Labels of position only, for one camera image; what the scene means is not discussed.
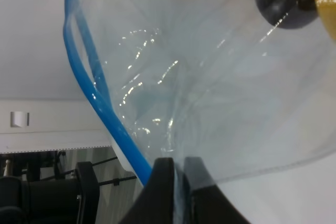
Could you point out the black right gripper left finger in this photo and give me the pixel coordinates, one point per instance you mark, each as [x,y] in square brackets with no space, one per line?
[155,202]

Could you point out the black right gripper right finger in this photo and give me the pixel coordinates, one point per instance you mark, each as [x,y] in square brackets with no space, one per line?
[205,201]

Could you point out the clear zip bag blue seal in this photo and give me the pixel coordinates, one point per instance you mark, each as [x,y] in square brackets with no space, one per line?
[204,78]

